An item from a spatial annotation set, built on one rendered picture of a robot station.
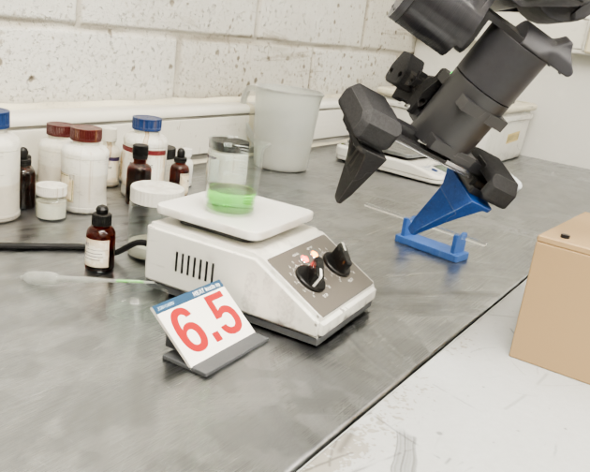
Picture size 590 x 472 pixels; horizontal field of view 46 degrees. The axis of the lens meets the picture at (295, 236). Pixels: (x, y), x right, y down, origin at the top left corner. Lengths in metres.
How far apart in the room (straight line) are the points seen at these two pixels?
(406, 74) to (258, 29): 0.84
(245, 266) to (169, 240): 0.09
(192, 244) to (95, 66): 0.55
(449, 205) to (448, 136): 0.09
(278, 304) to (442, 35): 0.27
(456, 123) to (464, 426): 0.25
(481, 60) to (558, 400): 0.29
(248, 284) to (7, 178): 0.37
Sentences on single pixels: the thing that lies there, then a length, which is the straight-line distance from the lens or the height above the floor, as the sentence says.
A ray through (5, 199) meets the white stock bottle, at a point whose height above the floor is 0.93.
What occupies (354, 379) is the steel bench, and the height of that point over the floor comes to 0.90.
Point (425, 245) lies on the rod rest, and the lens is 0.95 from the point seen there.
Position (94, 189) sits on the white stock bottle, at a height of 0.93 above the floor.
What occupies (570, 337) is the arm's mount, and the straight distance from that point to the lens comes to 0.67.
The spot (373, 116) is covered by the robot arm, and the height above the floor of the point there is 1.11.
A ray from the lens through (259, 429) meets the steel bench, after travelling 0.50.
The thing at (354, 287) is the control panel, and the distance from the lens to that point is 0.68.
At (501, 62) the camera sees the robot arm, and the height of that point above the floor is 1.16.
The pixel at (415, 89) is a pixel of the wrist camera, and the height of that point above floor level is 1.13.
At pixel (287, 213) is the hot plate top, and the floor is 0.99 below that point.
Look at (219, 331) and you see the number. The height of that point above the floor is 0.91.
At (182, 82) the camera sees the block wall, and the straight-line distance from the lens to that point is 1.30.
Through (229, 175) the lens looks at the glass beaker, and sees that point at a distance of 0.65.
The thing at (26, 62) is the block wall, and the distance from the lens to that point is 1.08.
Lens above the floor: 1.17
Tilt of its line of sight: 17 degrees down
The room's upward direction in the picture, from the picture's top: 8 degrees clockwise
